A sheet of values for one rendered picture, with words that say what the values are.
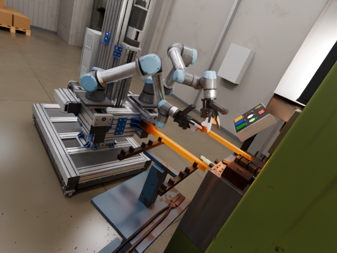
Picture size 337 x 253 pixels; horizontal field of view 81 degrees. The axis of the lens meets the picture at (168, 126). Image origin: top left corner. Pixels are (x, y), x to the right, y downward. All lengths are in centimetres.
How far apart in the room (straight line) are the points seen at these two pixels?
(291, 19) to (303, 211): 391
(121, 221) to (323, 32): 106
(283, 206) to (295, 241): 10
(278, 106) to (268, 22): 355
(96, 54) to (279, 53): 325
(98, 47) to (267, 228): 174
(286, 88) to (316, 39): 20
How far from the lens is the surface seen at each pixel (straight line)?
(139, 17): 166
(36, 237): 171
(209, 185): 106
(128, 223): 90
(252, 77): 433
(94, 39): 191
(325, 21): 101
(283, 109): 103
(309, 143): 62
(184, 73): 121
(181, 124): 129
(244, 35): 460
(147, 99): 181
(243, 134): 157
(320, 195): 66
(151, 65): 126
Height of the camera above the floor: 142
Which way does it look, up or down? 23 degrees down
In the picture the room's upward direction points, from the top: 22 degrees clockwise
